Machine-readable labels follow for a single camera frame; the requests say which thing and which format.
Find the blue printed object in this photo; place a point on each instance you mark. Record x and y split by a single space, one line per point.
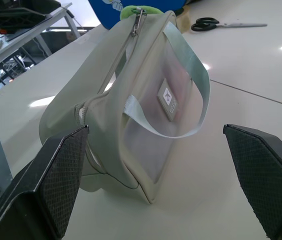
111 12

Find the black equipment case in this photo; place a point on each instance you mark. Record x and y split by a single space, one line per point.
13 15

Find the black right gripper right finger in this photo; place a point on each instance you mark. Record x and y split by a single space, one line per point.
266 180

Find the white side table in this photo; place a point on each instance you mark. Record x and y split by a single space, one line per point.
18 42

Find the cream zippered pouch bag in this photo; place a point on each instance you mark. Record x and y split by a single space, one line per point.
136 100

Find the green plush charm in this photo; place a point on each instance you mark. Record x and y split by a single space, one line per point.
131 10

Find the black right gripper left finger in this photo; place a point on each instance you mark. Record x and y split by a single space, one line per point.
43 185

